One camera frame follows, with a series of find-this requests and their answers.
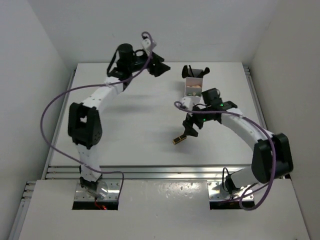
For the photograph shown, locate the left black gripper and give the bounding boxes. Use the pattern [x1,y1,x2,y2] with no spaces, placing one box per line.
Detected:
[127,49,170,77]

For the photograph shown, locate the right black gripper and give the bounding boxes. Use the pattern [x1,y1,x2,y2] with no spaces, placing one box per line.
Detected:
[182,104,211,137]

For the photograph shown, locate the black fan makeup brush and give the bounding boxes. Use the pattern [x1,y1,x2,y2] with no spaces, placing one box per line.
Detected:
[181,65,192,79]

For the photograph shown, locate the black gold lipstick case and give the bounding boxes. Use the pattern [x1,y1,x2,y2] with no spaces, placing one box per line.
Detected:
[172,134,187,145]

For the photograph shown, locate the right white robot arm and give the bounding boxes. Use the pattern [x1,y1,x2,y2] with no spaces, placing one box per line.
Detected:
[175,88,294,194]

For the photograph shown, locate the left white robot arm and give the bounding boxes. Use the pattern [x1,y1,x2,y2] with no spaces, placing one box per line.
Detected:
[67,39,170,191]

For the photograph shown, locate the white compartment organizer box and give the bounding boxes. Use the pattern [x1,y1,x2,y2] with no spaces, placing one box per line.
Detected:
[184,77,203,104]

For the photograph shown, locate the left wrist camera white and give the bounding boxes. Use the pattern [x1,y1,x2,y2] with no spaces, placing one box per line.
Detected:
[141,38,157,55]

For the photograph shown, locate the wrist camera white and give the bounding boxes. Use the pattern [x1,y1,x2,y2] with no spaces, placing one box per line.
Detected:
[141,38,157,55]
[180,97,194,109]

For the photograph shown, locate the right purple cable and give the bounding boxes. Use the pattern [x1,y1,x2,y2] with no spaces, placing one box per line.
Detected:
[174,100,277,211]

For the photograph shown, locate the purple cable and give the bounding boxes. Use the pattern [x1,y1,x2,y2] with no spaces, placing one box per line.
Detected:
[174,100,277,211]
[40,31,155,198]

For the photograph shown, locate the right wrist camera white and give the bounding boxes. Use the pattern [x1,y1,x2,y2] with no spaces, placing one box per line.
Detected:
[180,97,194,109]

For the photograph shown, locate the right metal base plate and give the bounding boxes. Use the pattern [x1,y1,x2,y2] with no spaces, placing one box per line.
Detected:
[207,180,254,203]

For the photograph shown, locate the metal base plate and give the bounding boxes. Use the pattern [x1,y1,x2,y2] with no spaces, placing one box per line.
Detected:
[207,180,254,203]
[74,179,121,202]

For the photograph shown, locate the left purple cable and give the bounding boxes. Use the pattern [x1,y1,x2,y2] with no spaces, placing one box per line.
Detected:
[40,31,155,198]

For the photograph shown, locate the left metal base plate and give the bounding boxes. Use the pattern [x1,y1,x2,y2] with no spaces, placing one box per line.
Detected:
[74,179,121,202]

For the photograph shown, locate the aluminium table frame rail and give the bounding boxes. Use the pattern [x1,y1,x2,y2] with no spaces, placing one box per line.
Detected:
[43,163,283,181]

